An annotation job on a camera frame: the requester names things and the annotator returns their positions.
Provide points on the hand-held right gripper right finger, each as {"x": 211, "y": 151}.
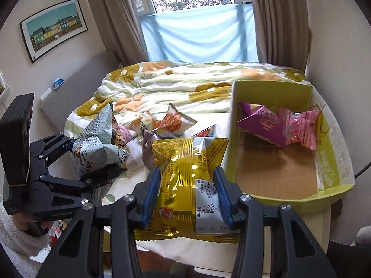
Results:
{"x": 222, "y": 201}

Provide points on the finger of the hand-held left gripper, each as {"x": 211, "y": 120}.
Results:
{"x": 66, "y": 186}
{"x": 50, "y": 147}

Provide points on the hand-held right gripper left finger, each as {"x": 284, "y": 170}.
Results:
{"x": 150, "y": 199}

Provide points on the grey patterned snack packet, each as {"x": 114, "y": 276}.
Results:
{"x": 92, "y": 139}

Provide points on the gold yellow snack packet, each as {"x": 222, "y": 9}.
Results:
{"x": 185, "y": 168}

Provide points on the yellow-green cardboard box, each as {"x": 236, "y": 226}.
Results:
{"x": 278, "y": 170}

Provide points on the red and white snack packet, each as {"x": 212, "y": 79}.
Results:
{"x": 207, "y": 131}

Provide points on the cream cake snack packet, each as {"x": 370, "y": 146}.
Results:
{"x": 143, "y": 123}

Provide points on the person's left forearm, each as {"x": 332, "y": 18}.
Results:
{"x": 17, "y": 246}

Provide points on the person's left hand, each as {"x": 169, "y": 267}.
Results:
{"x": 47, "y": 225}

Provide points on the purple snack packet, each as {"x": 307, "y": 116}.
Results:
{"x": 149, "y": 147}

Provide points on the pale pink snack packet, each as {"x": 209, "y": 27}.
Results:
{"x": 133, "y": 150}

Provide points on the blue and white tube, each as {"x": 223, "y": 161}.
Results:
{"x": 58, "y": 83}

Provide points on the bear print snack packet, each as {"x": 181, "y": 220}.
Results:
{"x": 120, "y": 140}

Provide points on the grey headboard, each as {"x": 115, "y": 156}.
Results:
{"x": 75, "y": 84}

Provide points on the orange and white snack packet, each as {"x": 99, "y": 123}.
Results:
{"x": 175, "y": 123}

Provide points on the magenta snack packet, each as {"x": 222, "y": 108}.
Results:
{"x": 260, "y": 124}

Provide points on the pink striped snack packet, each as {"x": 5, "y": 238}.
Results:
{"x": 301, "y": 127}

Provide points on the floral striped blanket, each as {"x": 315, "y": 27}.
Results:
{"x": 174, "y": 87}

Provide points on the framed houses picture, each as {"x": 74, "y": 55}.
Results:
{"x": 55, "y": 27}

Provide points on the beige curtain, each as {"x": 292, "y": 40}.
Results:
{"x": 278, "y": 20}
{"x": 121, "y": 17}

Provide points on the light blue cloth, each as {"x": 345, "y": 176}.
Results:
{"x": 200, "y": 33}

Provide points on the white wall shelf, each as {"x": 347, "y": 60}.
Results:
{"x": 4, "y": 85}

